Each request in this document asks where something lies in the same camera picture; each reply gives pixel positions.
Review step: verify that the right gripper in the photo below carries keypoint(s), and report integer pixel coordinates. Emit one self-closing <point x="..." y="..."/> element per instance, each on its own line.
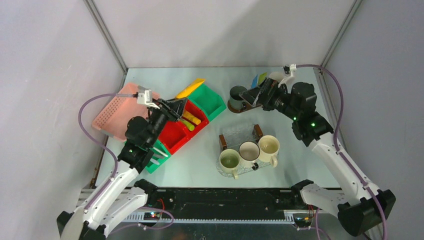
<point x="251" y="96"/>

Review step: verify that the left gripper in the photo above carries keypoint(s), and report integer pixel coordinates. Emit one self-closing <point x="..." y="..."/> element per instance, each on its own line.
<point x="175" y="107"/>

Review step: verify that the black mug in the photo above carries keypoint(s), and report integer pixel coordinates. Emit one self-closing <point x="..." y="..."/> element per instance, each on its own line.
<point x="234" y="93"/>

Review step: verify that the red plastic bin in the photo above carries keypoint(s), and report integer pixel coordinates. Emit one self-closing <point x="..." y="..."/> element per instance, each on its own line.
<point x="176" y="134"/>

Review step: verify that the cream mug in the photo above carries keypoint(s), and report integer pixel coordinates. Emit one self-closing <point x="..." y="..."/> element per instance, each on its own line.
<point x="269" y="148"/>

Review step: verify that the white ribbed mug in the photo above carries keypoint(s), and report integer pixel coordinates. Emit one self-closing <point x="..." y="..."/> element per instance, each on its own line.
<point x="249" y="153"/>

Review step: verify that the green mug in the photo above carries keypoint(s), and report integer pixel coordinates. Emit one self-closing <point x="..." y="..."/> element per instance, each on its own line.
<point x="229" y="161"/>

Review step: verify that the clear textured oval tray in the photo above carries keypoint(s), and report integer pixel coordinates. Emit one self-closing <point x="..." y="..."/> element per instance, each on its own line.
<point x="240" y="169"/>

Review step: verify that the light blue mug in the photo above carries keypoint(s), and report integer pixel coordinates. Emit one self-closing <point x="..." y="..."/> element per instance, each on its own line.
<point x="277" y="76"/>

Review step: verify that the clear holder with brown ends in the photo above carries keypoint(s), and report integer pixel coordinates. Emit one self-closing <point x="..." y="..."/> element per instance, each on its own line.
<point x="233" y="136"/>

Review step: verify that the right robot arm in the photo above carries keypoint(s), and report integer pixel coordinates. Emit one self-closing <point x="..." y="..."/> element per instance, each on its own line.
<point x="331" y="155"/>

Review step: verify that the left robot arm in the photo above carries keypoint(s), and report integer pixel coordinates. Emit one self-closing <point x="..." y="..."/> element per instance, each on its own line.
<point x="102" y="212"/>

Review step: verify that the brown wooden oval tray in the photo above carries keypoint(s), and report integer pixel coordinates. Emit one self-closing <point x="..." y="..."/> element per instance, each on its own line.
<point x="239" y="107"/>

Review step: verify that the white toothbrush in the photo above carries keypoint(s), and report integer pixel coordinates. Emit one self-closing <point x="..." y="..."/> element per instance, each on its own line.
<point x="159" y="154"/>

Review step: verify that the green bin at back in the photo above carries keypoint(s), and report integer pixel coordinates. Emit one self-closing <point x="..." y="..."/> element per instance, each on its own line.
<point x="208" y="101"/>

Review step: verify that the green bin with toothbrushes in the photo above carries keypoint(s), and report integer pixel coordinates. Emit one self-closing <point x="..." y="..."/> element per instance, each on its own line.
<point x="156" y="162"/>

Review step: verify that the pink perforated basket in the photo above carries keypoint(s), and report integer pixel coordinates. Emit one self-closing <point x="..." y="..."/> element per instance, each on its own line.
<point x="114" y="117"/>

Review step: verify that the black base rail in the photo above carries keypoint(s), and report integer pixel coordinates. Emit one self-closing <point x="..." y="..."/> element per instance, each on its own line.
<point x="235" y="205"/>

